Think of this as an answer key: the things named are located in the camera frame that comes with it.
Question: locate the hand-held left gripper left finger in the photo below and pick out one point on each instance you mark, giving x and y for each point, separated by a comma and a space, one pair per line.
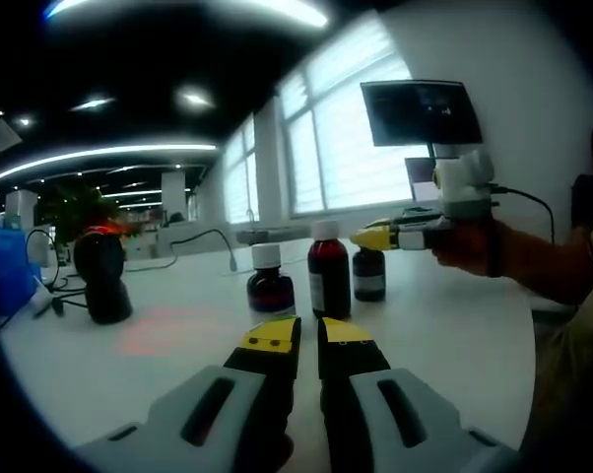
252, 389

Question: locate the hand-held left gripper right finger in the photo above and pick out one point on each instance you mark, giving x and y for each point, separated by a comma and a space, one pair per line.
360, 394

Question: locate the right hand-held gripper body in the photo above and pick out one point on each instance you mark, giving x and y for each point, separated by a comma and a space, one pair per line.
466, 187

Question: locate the small dark medicine bottle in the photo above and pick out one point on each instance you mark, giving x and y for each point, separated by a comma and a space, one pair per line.
369, 278

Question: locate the tall red medicine bottle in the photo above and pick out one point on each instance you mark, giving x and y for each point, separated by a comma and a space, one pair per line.
329, 276

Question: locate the wide brown medicine bottle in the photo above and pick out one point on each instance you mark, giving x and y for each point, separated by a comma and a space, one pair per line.
271, 290

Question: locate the person's right hand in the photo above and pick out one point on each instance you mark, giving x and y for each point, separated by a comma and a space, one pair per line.
464, 251

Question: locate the open laptop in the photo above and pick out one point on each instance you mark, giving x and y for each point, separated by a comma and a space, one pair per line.
422, 180

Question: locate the white table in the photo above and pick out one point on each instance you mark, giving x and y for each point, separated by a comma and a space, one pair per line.
424, 345

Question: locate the steel sink with faucet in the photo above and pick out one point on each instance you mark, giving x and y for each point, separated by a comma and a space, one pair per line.
267, 235

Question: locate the white desk partition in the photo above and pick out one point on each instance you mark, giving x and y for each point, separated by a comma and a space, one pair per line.
193, 236

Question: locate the black barcode scanner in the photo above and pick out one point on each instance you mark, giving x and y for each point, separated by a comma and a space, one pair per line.
103, 290

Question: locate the person's beige clothing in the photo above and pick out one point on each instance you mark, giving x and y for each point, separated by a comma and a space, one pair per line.
572, 384

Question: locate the white power adapter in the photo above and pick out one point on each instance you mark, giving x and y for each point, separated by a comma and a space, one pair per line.
43, 298

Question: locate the green potted plant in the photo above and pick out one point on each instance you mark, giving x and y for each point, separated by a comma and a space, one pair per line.
75, 207

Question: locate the blue plastic crate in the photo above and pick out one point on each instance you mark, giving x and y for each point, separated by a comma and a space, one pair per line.
6, 266

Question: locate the ceiling air conditioner panel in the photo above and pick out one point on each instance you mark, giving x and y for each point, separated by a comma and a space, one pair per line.
5, 133

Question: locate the wall-mounted black monitor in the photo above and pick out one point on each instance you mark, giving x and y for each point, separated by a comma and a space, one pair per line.
419, 113

